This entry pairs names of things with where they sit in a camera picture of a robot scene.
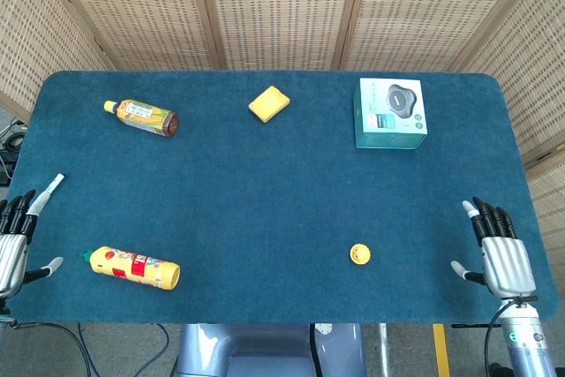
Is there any teal product box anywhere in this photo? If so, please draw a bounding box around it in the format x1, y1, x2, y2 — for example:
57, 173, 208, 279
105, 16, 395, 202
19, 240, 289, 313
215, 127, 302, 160
352, 77, 429, 150

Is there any woven bamboo folding screen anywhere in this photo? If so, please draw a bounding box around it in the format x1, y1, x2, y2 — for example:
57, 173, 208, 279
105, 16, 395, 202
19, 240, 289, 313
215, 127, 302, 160
0, 0, 565, 281

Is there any yellow sponge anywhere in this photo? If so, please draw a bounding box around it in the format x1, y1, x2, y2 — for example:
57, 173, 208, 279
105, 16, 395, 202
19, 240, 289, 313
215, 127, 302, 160
247, 84, 291, 124

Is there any silver table leg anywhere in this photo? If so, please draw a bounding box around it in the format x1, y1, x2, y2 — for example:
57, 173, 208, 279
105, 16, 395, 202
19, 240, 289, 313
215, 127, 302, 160
378, 322, 390, 377

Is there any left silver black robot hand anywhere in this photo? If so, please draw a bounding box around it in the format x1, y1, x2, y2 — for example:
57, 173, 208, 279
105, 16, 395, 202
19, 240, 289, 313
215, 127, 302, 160
0, 189, 65, 299

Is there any yellow floor tape strip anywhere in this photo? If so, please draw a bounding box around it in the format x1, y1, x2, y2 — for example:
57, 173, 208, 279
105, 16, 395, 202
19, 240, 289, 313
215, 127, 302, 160
432, 323, 451, 377

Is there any blue carpet table cover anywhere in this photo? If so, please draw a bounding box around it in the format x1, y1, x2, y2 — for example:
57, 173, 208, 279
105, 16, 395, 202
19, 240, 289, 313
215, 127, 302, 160
6, 70, 560, 325

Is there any tea bottle with yellow cap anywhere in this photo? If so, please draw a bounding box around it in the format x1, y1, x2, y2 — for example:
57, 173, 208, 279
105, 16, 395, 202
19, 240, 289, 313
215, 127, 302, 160
103, 98, 181, 139

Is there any blue-grey robot torso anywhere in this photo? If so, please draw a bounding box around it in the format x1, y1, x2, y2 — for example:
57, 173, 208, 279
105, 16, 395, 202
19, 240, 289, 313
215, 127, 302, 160
175, 322, 367, 377

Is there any black floor cable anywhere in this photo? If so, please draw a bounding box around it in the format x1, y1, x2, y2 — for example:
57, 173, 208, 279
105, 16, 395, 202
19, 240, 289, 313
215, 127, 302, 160
8, 321, 93, 377

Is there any black torso cable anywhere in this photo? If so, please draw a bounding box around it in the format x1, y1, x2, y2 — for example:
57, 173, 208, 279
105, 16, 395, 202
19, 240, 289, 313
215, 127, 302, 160
308, 323, 321, 377

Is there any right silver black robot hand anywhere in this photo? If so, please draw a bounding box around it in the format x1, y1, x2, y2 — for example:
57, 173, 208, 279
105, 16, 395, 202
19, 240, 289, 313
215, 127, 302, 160
449, 195, 539, 301

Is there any yellow round scalloped dish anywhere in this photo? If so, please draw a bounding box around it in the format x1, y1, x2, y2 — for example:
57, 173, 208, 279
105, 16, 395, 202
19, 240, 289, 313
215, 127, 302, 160
350, 243, 373, 267

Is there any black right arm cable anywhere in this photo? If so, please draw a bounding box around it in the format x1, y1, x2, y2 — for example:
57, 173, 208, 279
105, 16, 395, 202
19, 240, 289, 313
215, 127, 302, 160
484, 295, 539, 377

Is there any blue floor cable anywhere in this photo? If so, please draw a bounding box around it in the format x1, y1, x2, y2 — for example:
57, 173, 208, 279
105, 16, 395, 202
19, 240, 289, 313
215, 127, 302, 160
78, 322, 171, 377

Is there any black cable bundle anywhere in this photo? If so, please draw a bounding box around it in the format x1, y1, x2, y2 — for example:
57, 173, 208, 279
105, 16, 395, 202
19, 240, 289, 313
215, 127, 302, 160
0, 118, 28, 188

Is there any yellow juice bottle red label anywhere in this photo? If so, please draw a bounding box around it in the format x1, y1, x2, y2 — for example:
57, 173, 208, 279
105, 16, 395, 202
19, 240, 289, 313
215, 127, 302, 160
82, 245, 182, 292

